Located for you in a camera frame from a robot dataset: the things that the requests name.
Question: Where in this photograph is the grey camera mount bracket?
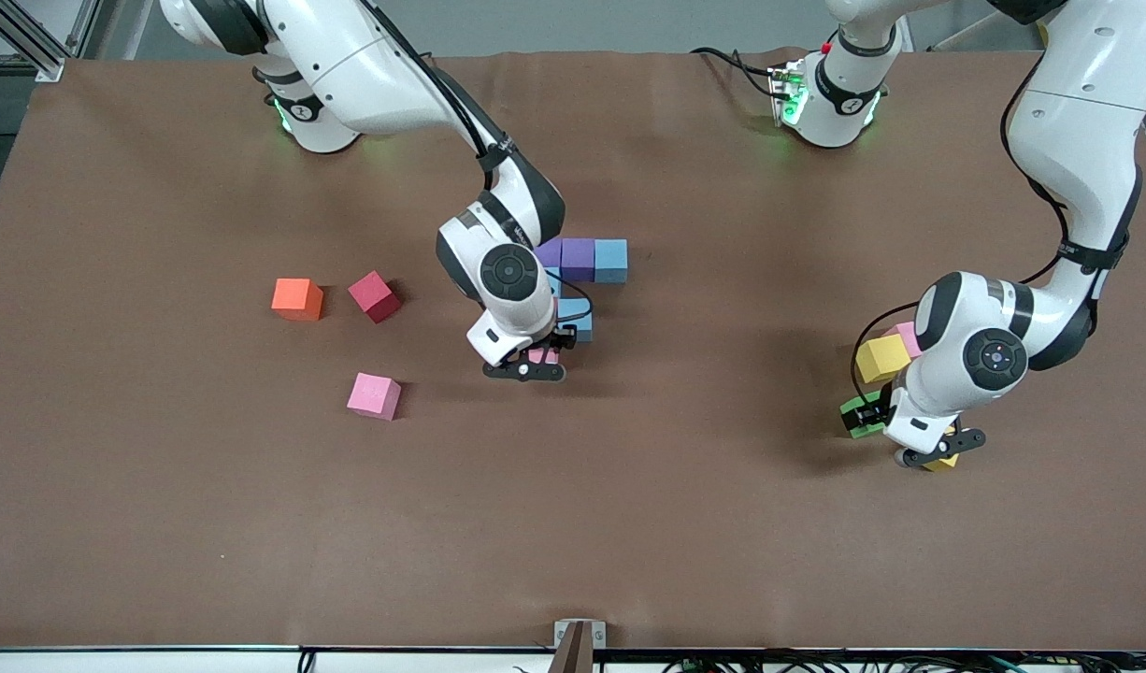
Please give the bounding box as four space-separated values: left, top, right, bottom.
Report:
550 619 608 673

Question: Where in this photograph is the green foam cube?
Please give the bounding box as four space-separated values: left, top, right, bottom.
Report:
839 393 890 440

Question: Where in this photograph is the yellow foam cube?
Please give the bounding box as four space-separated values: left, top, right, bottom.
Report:
924 425 959 473
853 335 913 384

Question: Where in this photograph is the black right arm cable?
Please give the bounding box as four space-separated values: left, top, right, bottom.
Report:
550 280 594 328

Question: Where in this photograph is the black base cable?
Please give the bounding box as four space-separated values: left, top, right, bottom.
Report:
690 45 781 102

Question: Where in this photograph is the orange foam cube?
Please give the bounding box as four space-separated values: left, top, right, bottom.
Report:
271 278 326 323

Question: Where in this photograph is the aluminium frame profile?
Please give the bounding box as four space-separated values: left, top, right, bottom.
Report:
0 0 102 85

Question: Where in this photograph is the brown table cover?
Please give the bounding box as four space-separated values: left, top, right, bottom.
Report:
0 49 1146 652

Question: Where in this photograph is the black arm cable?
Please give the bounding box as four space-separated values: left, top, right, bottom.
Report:
550 280 594 328
852 56 1069 403

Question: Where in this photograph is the crimson foam cube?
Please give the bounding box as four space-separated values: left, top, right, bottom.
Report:
348 270 404 324

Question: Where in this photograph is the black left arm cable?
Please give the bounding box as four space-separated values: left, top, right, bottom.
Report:
852 56 1069 403

